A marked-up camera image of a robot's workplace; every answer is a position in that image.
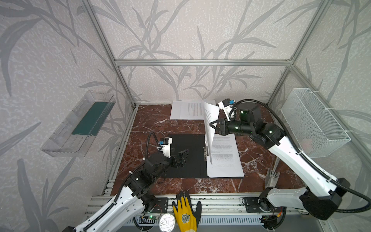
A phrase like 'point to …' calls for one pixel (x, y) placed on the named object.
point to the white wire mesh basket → (317, 133)
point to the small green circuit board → (147, 219)
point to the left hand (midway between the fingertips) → (184, 147)
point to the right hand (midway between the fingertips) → (210, 119)
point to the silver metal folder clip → (205, 153)
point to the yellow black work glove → (188, 220)
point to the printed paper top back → (190, 109)
